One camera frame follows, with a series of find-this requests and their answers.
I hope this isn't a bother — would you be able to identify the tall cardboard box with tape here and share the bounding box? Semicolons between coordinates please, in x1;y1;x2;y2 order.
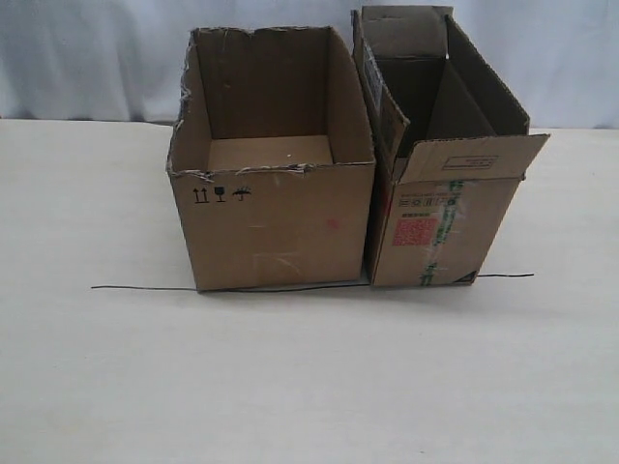
352;5;547;287

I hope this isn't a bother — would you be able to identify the thin black line marker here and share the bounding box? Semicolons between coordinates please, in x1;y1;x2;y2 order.
90;273;535;294

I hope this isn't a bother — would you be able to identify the white curtain backdrop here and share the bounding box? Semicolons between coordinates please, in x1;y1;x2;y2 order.
1;1;618;129

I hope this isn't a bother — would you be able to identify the torn cardboard box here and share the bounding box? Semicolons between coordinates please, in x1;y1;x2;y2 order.
166;26;375;291

